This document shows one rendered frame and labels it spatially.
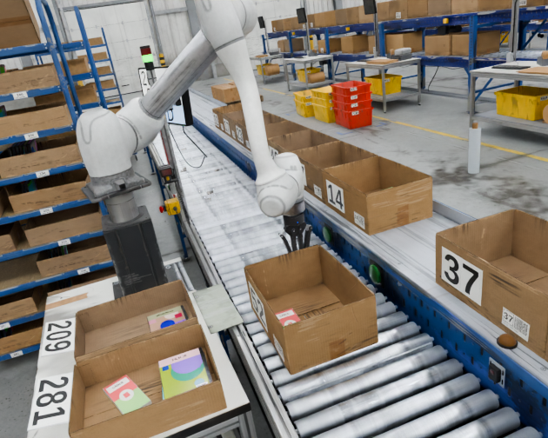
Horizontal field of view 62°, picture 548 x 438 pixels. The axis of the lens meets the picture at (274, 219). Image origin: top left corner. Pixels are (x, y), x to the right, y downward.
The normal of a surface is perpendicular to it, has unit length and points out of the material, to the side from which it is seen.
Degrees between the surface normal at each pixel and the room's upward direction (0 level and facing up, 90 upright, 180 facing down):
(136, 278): 90
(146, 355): 89
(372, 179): 89
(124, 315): 88
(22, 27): 123
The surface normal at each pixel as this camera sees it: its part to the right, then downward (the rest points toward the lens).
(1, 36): 0.36, 0.77
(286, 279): 0.33, 0.32
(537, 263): -0.94, 0.25
